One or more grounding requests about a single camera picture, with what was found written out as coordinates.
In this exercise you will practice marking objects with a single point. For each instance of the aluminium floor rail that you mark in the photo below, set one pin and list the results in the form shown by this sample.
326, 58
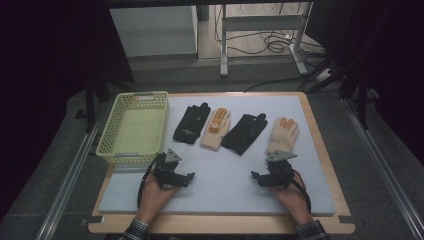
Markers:
383, 166
70, 180

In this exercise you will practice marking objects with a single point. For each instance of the black stand leg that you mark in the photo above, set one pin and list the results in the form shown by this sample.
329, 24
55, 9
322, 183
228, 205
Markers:
90, 106

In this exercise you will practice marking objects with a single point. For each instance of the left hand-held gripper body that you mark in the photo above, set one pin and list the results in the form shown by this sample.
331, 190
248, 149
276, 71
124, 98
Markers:
166, 171

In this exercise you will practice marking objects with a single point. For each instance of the black glove with small logo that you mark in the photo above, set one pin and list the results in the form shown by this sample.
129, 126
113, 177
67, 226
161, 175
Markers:
191, 125

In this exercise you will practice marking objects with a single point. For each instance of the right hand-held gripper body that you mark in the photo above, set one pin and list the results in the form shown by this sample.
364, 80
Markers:
280, 171

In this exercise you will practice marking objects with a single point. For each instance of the person's left hand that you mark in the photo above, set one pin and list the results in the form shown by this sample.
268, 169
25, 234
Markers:
154, 200

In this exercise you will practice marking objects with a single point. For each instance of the black glove with loop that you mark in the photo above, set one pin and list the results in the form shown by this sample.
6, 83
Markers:
243, 133

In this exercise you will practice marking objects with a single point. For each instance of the person's right hand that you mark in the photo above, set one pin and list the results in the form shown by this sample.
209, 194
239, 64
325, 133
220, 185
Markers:
295, 201

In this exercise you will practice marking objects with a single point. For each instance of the white power strip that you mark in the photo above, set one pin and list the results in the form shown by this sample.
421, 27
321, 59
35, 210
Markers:
323, 75

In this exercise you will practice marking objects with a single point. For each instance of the dark curtain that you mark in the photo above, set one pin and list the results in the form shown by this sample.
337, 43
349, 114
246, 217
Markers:
393, 50
43, 50

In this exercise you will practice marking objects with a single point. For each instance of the beige glove with orange tag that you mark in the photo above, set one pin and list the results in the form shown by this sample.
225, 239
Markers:
215, 131

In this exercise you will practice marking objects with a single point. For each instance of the beige fuzzy glove orange fingertips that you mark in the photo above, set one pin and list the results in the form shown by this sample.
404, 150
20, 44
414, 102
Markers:
283, 136

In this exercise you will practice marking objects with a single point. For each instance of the white cabinet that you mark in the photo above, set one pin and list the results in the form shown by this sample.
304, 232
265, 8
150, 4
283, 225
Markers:
153, 31

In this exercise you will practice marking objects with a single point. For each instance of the light green plastic basket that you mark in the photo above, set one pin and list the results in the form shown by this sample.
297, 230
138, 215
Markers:
138, 128

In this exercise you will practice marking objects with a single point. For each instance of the grey metal desk frame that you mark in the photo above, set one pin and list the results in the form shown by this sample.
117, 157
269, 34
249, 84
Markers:
260, 22

